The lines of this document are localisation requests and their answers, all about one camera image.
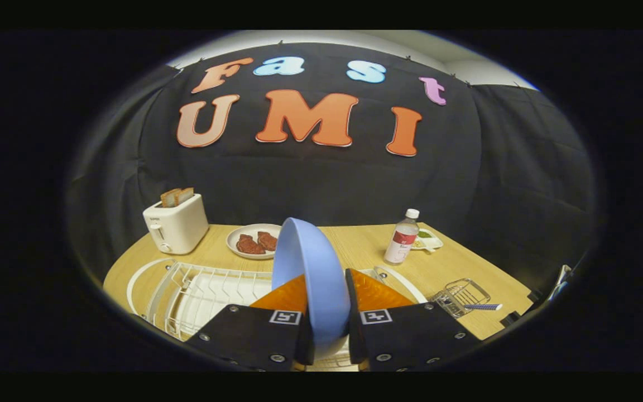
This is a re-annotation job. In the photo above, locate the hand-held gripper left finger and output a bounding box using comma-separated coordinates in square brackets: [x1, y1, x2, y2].
[186, 274, 315, 372]

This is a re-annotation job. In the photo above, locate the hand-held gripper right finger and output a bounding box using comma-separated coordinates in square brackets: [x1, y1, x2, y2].
[346, 268, 481, 372]

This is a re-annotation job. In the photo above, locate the white wire dish rack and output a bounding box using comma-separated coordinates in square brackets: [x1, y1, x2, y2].
[126, 258, 428, 371]

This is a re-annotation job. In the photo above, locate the blue plate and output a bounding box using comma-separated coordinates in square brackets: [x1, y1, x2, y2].
[272, 218, 351, 358]

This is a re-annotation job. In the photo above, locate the metal wire basket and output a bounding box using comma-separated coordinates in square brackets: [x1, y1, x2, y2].
[432, 279, 491, 319]

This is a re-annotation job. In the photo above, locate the small white plate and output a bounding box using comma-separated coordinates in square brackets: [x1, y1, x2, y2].
[226, 224, 282, 260]

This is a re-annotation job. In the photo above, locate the clear red label bottle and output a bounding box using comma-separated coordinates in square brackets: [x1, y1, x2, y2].
[383, 209, 420, 265]

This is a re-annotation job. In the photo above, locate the white divided snack tray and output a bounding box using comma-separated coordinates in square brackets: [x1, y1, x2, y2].
[412, 229, 444, 252]

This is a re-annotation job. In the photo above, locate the white toaster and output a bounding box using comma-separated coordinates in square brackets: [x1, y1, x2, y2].
[143, 193, 209, 255]

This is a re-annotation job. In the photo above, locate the black backdrop cloth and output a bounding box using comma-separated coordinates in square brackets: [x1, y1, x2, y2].
[68, 42, 598, 291]

